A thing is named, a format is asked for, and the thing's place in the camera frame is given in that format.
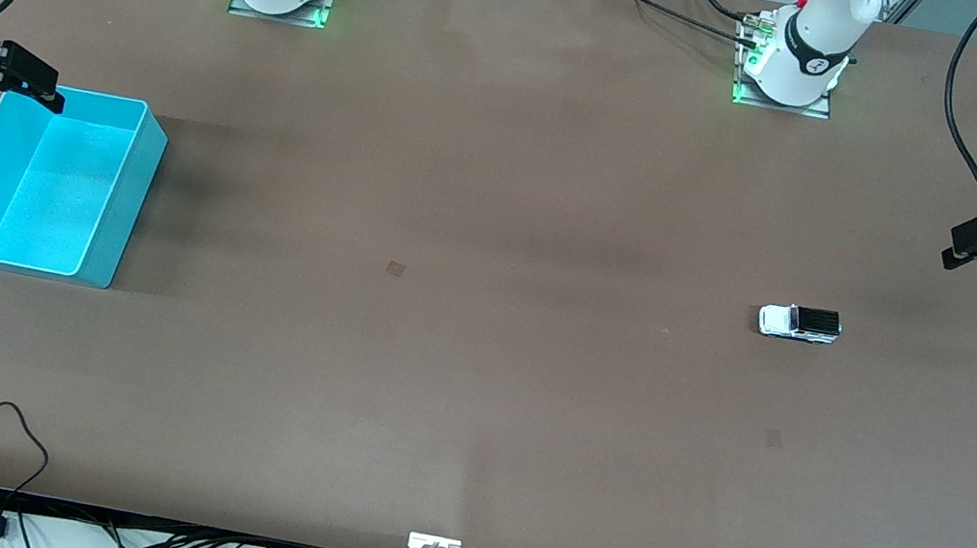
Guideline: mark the white jeep toy black roof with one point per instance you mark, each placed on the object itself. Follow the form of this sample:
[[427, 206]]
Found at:
[[799, 323]]

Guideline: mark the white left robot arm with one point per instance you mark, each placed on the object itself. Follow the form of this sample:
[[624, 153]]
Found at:
[[811, 31]]

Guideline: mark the turquoise plastic bin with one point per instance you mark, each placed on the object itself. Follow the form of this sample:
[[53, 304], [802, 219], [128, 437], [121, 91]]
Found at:
[[50, 195]]

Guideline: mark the brown tape patch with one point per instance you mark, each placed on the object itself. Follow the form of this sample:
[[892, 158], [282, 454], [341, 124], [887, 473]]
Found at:
[[395, 268]]

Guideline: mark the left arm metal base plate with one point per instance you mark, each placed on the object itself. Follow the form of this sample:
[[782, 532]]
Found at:
[[779, 107]]

